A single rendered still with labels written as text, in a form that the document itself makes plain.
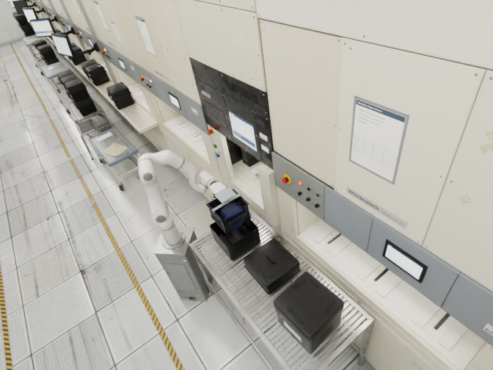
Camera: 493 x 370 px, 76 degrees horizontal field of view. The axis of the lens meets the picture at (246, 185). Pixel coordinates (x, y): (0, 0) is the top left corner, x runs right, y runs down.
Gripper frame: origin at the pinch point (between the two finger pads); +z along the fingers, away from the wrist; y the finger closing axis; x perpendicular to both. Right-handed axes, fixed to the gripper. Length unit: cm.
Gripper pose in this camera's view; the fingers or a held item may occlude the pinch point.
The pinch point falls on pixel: (225, 196)
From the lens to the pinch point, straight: 218.7
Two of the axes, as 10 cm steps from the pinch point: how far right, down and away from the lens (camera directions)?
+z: 5.7, 4.9, -6.6
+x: -1.4, -7.4, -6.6
